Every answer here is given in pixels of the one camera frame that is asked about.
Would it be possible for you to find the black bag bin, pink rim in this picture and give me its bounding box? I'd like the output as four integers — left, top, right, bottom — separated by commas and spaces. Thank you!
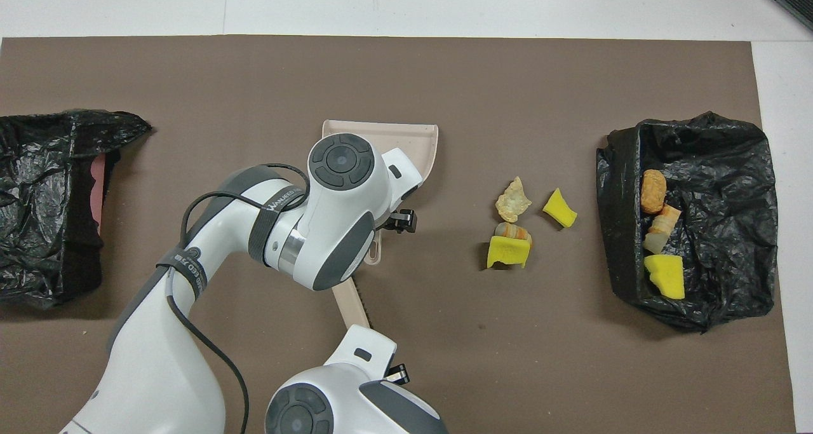
0, 109, 153, 311

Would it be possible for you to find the brown bread nugget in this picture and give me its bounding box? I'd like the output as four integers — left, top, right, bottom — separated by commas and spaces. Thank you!
640, 169, 668, 215

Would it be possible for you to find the striped croissant piece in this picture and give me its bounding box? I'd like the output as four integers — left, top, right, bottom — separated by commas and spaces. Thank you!
643, 205, 683, 255

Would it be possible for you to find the beige plastic dustpan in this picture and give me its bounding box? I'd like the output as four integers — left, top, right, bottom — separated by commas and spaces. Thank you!
321, 119, 440, 268

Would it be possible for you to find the black bag lined bin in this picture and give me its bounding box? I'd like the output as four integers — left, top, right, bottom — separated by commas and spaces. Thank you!
596, 111, 779, 333

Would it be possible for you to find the brown table mat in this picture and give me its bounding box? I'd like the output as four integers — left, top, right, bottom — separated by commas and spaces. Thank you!
0, 35, 796, 434

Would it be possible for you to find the orange striped bread roll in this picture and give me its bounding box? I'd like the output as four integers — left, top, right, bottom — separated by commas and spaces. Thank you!
494, 222, 533, 247

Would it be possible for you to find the small yellow sponge wedge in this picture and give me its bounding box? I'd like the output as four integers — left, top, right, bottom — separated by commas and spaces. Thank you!
542, 187, 578, 229

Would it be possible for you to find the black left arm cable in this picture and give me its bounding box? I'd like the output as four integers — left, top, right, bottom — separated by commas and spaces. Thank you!
166, 163, 312, 434

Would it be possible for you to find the pale pastry piece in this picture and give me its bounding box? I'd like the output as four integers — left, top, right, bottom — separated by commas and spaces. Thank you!
495, 176, 533, 224

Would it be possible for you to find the wavy yellow sponge piece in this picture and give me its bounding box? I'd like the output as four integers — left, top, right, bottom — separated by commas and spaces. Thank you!
643, 254, 686, 301

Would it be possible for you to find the beige hand brush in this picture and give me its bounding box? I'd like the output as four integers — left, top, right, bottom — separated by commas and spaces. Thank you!
333, 274, 372, 330

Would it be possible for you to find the square yellow sponge piece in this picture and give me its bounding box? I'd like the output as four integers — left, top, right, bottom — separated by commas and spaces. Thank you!
487, 236, 531, 270

